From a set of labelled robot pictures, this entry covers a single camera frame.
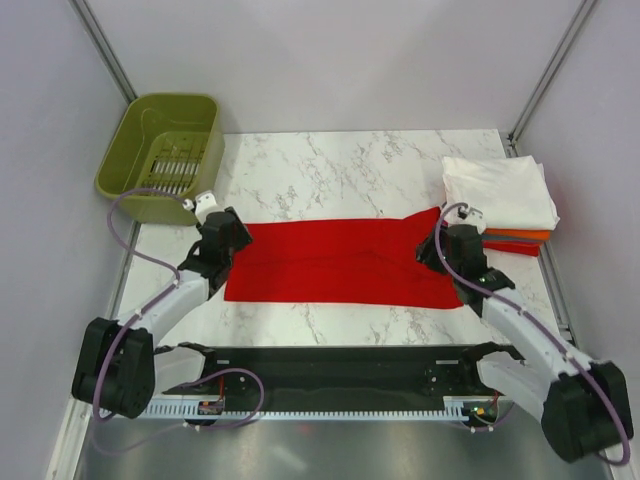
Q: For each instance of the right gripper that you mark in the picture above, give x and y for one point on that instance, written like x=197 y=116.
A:
x=426 y=250

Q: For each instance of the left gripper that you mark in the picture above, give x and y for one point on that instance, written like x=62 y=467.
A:
x=242 y=236

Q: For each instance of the red t-shirt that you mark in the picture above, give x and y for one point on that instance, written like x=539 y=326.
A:
x=531 y=250
x=353 y=261

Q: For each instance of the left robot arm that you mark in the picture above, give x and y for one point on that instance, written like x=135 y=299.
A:
x=116 y=371

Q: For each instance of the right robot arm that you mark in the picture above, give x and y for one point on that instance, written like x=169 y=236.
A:
x=581 y=405

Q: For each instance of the folded grey t-shirt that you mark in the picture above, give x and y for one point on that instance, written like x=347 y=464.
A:
x=513 y=241

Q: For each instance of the folded red t-shirt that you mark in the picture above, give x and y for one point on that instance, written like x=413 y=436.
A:
x=531 y=250

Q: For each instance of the olive green plastic basket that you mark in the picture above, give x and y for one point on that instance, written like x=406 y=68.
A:
x=166 y=145

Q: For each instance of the folded white t-shirt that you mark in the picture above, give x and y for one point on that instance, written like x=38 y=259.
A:
x=511 y=193

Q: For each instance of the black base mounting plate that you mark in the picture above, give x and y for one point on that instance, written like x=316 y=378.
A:
x=343 y=378

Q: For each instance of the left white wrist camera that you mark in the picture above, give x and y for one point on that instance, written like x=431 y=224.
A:
x=202 y=206

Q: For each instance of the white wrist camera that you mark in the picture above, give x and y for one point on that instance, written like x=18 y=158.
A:
x=467 y=215
x=202 y=206

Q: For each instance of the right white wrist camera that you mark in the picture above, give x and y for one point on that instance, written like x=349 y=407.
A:
x=467 y=215

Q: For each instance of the right aluminium frame post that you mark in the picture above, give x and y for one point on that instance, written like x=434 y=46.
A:
x=551 y=70

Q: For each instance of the aluminium frame post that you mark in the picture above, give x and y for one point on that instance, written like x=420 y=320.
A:
x=551 y=70
x=92 y=26

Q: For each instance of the white slotted cable duct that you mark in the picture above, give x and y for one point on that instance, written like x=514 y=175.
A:
x=199 y=410

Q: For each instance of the left aluminium frame post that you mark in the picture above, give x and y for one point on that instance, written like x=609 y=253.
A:
x=92 y=26

